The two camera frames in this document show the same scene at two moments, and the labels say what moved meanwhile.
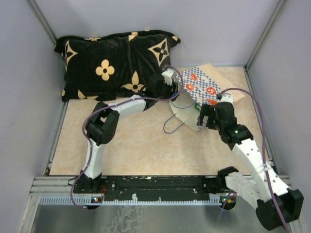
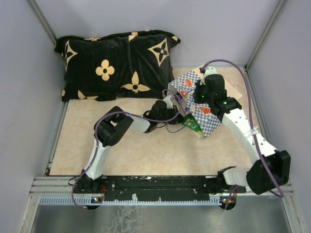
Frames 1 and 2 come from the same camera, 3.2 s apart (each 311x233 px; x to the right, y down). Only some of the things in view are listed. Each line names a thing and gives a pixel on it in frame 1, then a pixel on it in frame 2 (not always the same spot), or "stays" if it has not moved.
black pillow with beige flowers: x=113 y=66 stays
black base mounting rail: x=152 y=188 stays
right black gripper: x=208 y=110 → x=196 y=94
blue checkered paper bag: x=199 y=86 stays
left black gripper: x=174 y=94 → x=178 y=119
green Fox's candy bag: x=198 y=106 → x=191 y=123
